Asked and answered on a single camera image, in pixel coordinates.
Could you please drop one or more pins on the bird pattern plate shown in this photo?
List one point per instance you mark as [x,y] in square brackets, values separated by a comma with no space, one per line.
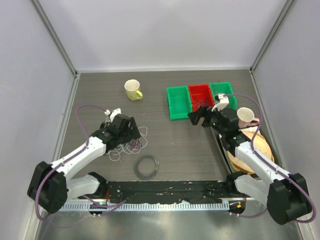
[263,146]

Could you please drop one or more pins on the pink ceramic mug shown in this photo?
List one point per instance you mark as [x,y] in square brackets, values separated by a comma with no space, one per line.
[246,118]

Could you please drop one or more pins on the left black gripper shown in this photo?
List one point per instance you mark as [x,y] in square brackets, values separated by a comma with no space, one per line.
[136,135]

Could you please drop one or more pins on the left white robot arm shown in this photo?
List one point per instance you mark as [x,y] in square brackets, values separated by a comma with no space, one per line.
[53,184]

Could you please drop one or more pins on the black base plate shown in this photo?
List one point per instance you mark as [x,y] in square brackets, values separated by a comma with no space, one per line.
[167,192]

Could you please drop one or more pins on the red plastic bin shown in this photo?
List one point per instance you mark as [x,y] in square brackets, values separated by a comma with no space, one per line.
[200,95]

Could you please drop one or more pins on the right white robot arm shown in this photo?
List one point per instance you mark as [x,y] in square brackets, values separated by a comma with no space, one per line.
[284,195]

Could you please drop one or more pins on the left green plastic bin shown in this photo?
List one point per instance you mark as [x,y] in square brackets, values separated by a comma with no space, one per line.
[179,102]

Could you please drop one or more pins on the dark grey tray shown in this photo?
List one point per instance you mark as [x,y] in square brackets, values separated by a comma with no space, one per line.
[223,152]

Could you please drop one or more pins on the white slotted cable duct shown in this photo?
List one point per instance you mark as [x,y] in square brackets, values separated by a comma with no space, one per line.
[78,206]

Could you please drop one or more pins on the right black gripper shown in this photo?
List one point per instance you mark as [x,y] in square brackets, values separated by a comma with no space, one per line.
[195,116]

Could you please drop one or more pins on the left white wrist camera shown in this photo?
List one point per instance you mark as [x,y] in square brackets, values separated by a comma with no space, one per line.
[110,115]

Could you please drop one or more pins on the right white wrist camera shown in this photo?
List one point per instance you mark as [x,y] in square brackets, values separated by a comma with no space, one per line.
[222,101]

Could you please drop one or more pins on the right green plastic bin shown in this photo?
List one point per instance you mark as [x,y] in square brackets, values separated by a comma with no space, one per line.
[225,88]

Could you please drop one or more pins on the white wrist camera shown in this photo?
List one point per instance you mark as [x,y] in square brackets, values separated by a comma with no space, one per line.
[222,101]
[110,115]

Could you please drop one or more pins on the green plastic bin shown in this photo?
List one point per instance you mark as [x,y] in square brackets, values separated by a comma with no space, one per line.
[179,102]
[225,88]

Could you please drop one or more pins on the yellow ceramic mug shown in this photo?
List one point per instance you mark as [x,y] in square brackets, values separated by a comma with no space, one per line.
[132,89]

